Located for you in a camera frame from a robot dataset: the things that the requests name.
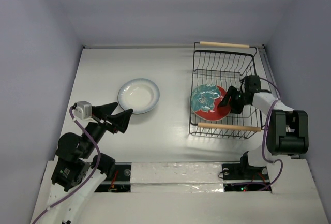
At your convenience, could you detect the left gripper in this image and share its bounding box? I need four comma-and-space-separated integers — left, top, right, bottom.
81, 101, 133, 157

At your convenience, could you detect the teal and red plate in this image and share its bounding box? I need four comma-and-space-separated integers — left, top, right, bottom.
191, 84, 231, 122

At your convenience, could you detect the white deep bowl plate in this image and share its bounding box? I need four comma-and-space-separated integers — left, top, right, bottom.
117, 78, 160, 114

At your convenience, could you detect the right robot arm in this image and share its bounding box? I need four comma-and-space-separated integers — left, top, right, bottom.
234, 92, 309, 181

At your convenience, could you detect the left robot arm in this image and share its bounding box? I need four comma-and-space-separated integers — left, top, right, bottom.
33, 101, 134, 223

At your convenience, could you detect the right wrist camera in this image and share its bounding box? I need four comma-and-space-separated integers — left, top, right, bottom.
240, 75, 261, 94

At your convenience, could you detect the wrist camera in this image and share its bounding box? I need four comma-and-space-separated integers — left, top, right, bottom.
73, 101, 92, 121
240, 75, 261, 94

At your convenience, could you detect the black wire dish rack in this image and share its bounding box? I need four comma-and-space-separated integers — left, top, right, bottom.
189, 42, 262, 140

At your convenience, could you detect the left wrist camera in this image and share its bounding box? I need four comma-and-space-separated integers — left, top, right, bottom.
73, 101, 92, 121

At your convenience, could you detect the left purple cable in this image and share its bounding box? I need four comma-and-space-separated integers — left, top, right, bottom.
31, 106, 101, 224

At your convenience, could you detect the purple cable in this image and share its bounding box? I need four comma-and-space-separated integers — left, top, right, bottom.
258, 77, 283, 191
31, 106, 101, 224

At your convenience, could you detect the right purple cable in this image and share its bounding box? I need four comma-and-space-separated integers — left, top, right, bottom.
258, 77, 283, 191

